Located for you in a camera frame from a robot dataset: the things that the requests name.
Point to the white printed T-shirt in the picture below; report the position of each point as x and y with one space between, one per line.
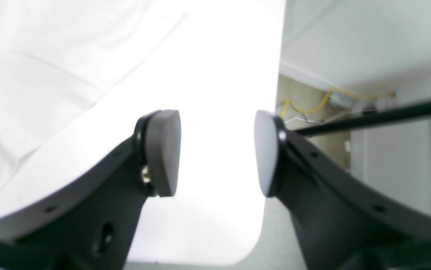
59 57

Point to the black bar under table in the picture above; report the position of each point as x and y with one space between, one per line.
391 116

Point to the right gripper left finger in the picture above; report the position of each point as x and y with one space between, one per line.
90 224

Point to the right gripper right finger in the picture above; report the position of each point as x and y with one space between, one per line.
340 223

